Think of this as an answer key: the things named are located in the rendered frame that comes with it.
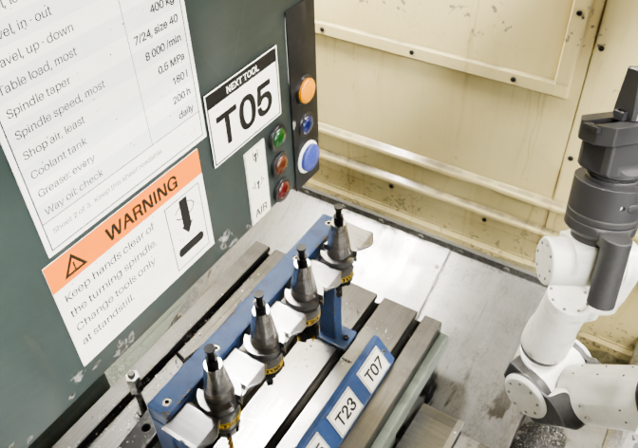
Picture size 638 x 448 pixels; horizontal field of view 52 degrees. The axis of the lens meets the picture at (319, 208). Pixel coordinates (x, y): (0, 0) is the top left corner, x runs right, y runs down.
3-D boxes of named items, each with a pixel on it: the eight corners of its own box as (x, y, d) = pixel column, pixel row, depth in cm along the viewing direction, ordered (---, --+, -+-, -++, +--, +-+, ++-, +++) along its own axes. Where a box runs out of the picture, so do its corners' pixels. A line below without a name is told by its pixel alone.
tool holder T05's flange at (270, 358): (262, 326, 105) (261, 316, 104) (293, 343, 103) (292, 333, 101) (237, 354, 101) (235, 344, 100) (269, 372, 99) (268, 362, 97)
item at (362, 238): (378, 236, 119) (379, 233, 118) (364, 254, 116) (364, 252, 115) (345, 223, 122) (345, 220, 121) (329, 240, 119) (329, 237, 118)
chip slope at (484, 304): (551, 356, 169) (573, 288, 152) (435, 617, 125) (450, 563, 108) (268, 234, 206) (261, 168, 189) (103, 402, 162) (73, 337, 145)
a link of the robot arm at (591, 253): (623, 194, 89) (604, 267, 93) (544, 191, 88) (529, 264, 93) (665, 233, 78) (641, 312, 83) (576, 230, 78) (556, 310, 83)
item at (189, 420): (227, 425, 91) (226, 422, 91) (202, 457, 88) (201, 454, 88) (188, 402, 94) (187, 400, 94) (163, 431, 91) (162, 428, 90)
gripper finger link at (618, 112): (651, 70, 75) (637, 122, 78) (628, 64, 78) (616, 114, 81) (641, 71, 75) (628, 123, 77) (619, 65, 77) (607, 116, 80)
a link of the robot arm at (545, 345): (565, 274, 99) (529, 343, 113) (520, 308, 95) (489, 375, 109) (625, 323, 94) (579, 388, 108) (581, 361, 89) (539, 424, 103)
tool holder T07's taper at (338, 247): (330, 239, 116) (329, 211, 112) (354, 245, 115) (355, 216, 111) (322, 256, 113) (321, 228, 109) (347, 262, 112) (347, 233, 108)
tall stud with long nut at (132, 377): (155, 410, 128) (141, 370, 120) (145, 420, 127) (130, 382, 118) (144, 403, 130) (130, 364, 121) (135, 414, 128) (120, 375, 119)
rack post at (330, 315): (357, 334, 141) (359, 233, 121) (344, 352, 138) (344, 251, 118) (317, 315, 145) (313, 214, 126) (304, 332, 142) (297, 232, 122)
